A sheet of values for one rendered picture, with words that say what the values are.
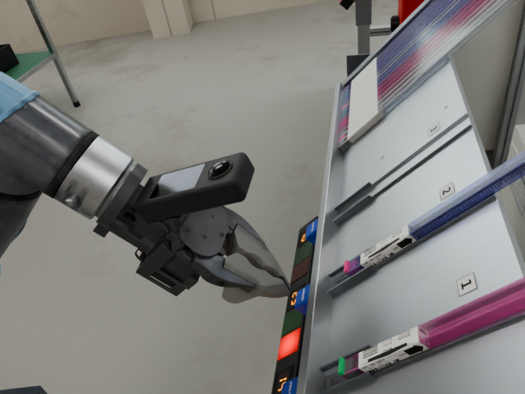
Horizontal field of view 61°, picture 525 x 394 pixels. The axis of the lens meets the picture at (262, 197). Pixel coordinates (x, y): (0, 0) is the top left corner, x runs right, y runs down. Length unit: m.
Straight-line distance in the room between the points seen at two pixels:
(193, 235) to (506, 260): 0.27
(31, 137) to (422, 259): 0.35
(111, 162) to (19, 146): 0.08
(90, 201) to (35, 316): 1.28
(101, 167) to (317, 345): 0.26
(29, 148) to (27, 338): 1.25
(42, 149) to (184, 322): 1.06
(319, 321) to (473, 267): 0.16
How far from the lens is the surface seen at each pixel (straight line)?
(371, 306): 0.43
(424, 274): 0.40
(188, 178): 0.42
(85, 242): 1.87
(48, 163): 0.43
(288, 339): 0.53
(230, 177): 0.38
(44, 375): 1.52
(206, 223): 0.46
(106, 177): 0.43
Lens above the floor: 1.10
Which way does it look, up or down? 38 degrees down
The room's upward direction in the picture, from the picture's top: 11 degrees counter-clockwise
